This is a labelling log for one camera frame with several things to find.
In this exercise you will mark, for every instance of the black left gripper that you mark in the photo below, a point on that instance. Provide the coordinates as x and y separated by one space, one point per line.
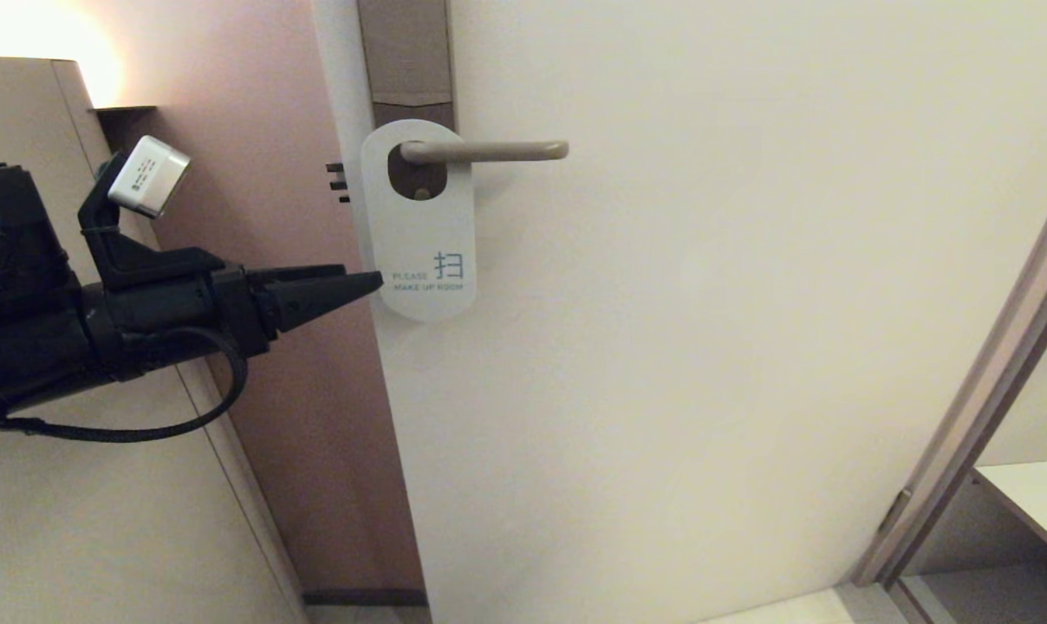
168 321

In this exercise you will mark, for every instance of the black left camera bracket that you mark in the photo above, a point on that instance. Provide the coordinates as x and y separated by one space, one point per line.
133 256

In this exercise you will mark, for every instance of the dark baseboard strip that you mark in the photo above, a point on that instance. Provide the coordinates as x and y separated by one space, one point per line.
363 598

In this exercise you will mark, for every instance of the brown door lock plate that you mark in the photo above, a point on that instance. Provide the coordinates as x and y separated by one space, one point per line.
406 52

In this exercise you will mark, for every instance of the dark wall lamp bracket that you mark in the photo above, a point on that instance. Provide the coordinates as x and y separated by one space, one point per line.
120 117

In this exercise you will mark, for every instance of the white and blue door hanger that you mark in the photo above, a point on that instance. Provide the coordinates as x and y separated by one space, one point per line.
419 234

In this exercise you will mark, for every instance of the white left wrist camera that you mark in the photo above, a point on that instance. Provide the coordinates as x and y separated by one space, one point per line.
149 178

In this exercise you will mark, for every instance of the beige closet shelf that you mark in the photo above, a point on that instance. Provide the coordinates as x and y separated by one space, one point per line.
1039 503

